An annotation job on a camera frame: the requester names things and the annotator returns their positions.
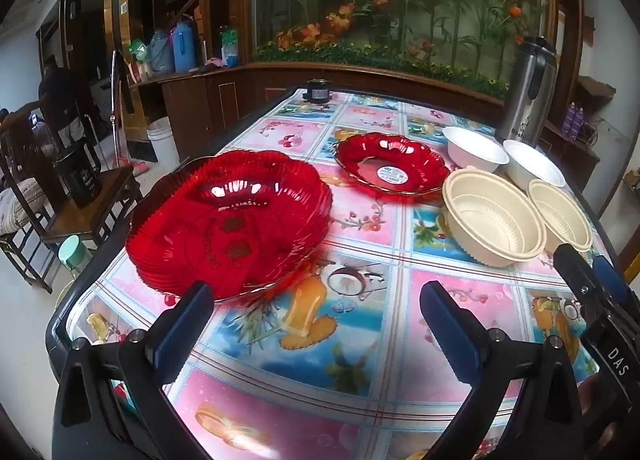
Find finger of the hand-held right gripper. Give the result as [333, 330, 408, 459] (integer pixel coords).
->
[553, 243, 608, 328]
[593, 256, 632, 311]

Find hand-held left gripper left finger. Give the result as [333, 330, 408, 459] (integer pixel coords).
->
[52, 281, 216, 460]

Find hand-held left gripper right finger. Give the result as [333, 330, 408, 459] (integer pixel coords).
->
[419, 281, 583, 460]

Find white round plate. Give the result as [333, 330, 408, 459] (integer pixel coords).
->
[442, 126, 510, 175]

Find stack of red plates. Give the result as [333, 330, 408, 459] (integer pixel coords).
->
[125, 150, 334, 303]

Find small beige plastic bowl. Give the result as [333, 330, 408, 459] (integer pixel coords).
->
[526, 179, 594, 255]

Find pink fruit print tablecloth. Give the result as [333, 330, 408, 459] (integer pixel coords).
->
[67, 87, 621, 460]

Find large beige plastic bowl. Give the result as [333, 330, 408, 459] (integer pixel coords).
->
[442, 169, 547, 268]

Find black rimmed table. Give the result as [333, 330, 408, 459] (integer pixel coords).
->
[45, 82, 640, 460]

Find white foam bowl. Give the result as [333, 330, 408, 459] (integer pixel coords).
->
[502, 139, 567, 191]

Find green lidded container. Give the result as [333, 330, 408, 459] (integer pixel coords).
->
[58, 235, 93, 273]

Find dark wooden chair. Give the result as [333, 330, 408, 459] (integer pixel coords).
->
[0, 100, 143, 293]

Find purple bottles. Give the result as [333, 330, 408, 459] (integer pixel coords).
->
[562, 104, 586, 135]

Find small red labelled plate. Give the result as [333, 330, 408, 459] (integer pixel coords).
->
[333, 132, 452, 198]

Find white bucket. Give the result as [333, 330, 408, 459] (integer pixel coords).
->
[146, 117, 180, 165]

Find stainless steel thermos jug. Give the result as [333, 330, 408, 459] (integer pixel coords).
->
[501, 36, 558, 148]

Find patterned cushion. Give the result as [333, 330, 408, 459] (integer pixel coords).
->
[0, 177, 41, 235]

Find dark wooden cabinet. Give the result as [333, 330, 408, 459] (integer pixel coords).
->
[130, 60, 508, 151]

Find small black round object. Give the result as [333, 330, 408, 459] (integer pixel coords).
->
[305, 78, 332, 101]

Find blue thermos flask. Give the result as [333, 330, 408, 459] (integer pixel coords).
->
[172, 21, 196, 73]

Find green white bottle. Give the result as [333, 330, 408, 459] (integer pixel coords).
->
[220, 26, 240, 68]

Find golden pillar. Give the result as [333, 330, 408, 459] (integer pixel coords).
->
[102, 0, 151, 141]

